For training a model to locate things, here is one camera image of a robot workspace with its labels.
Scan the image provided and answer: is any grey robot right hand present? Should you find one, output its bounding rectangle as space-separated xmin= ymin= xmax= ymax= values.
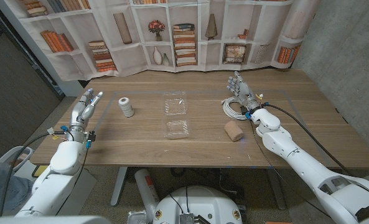
xmin=227 ymin=70 xmax=261 ymax=112

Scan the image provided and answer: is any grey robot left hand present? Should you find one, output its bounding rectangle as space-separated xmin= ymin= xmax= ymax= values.
xmin=68 ymin=88 xmax=104 ymax=134

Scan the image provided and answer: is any clear plastic clamshell container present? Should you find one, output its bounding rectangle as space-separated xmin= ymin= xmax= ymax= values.
xmin=161 ymin=91 xmax=191 ymax=140

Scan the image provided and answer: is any tan bandage roll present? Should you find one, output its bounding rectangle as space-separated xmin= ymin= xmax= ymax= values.
xmin=223 ymin=120 xmax=245 ymax=142

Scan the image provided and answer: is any yellow and black floor item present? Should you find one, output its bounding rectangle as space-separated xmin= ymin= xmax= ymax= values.
xmin=31 ymin=164 xmax=50 ymax=178

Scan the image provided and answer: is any printed bookshelf backdrop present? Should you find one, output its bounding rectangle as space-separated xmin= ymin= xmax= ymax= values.
xmin=0 ymin=0 xmax=322 ymax=82

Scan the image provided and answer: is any grey table leg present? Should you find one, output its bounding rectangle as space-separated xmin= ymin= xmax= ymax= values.
xmin=266 ymin=167 xmax=287 ymax=211
xmin=110 ymin=167 xmax=128 ymax=207

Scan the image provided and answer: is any white plastic bin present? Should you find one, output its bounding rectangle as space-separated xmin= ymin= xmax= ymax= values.
xmin=0 ymin=145 xmax=35 ymax=172

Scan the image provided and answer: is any white roll with orange label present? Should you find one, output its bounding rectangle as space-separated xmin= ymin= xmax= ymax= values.
xmin=134 ymin=168 xmax=161 ymax=223

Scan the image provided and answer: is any person's leg in blue jeans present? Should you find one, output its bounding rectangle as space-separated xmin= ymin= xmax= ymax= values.
xmin=0 ymin=160 xmax=32 ymax=215

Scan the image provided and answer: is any aluminium foil tray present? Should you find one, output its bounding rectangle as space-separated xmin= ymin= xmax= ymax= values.
xmin=127 ymin=210 xmax=156 ymax=224

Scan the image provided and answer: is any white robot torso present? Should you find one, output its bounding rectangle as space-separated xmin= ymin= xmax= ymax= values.
xmin=152 ymin=185 xmax=244 ymax=224

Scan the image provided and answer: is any coiled white charging cable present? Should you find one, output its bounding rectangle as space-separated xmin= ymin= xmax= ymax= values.
xmin=220 ymin=95 xmax=249 ymax=121

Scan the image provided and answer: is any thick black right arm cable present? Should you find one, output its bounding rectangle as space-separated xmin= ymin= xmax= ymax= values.
xmin=263 ymin=103 xmax=353 ymax=177

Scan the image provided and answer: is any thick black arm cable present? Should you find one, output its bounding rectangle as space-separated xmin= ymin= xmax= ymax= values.
xmin=0 ymin=130 xmax=70 ymax=217
xmin=263 ymin=103 xmax=353 ymax=177

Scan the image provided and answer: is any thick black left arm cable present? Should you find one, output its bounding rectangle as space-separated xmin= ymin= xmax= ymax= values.
xmin=0 ymin=130 xmax=70 ymax=217

